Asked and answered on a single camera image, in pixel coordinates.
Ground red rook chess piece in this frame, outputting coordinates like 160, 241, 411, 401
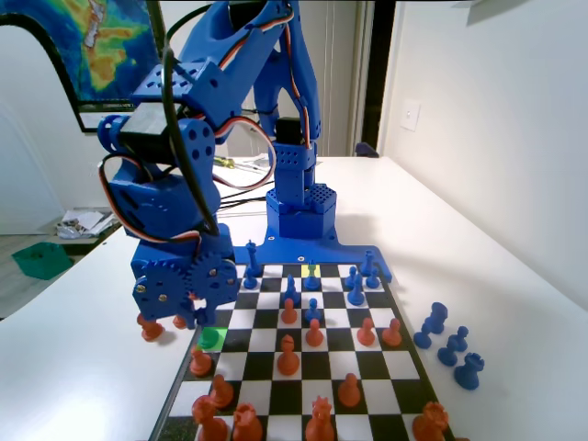
232, 401, 265, 441
411, 400, 449, 441

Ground white arched panel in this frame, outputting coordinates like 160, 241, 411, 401
0, 22, 82, 236

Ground thick black cable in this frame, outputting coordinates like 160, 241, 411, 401
161, 3, 221, 236

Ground captured orange chess pieces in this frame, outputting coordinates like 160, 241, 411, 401
138, 316, 166, 342

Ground pile of papers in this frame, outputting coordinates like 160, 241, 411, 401
56, 207, 119, 241

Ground blue knight chess piece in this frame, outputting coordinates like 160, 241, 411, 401
424, 301, 447, 335
282, 274, 302, 308

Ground red queen chess piece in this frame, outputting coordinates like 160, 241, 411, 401
304, 394, 336, 441

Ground thin black cable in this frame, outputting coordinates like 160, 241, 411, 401
216, 190, 270, 209
217, 201, 270, 218

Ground blue king chess piece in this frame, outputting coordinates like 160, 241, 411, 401
245, 238, 260, 273

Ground white light switch plate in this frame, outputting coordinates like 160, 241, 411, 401
398, 99, 422, 133

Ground striped servo wire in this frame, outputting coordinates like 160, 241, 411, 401
99, 153, 204, 256
281, 17, 316, 151
212, 117, 277, 192

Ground black and white chess board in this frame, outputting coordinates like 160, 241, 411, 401
149, 262, 456, 441

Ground yellow and black screwdriver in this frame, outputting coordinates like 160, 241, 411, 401
211, 154, 270, 175

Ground red knight chess piece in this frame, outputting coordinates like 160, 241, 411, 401
191, 393, 230, 441

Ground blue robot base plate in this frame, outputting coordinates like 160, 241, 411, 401
231, 236, 394, 284

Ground framed New Zealand map poster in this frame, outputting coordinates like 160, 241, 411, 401
0, 0, 167, 134

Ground green plastic box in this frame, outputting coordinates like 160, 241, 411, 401
12, 242, 75, 282

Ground small clear plastic packet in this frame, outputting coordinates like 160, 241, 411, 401
238, 154, 272, 172

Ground blue rook chess piece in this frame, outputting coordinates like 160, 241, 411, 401
453, 352, 485, 391

